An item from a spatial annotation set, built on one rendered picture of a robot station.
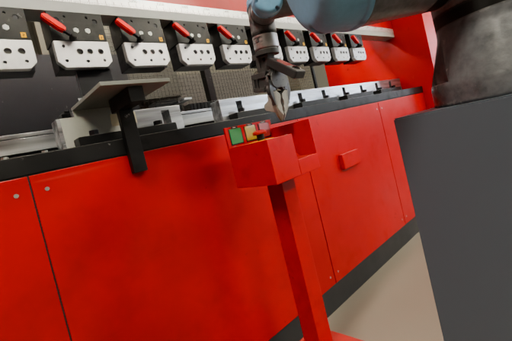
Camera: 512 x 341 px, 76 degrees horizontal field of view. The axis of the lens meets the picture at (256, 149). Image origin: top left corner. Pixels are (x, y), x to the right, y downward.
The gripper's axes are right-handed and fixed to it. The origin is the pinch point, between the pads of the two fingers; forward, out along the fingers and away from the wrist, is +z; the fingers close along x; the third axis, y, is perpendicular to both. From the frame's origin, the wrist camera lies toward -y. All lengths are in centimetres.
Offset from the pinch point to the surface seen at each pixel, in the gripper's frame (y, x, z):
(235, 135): 9.6, 11.6, 3.0
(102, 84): 13.8, 45.1, -14.7
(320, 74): 220, -362, -47
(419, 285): -8, -61, 83
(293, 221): -3.0, 6.9, 30.0
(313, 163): -6.7, -1.9, 15.0
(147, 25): 39, 16, -38
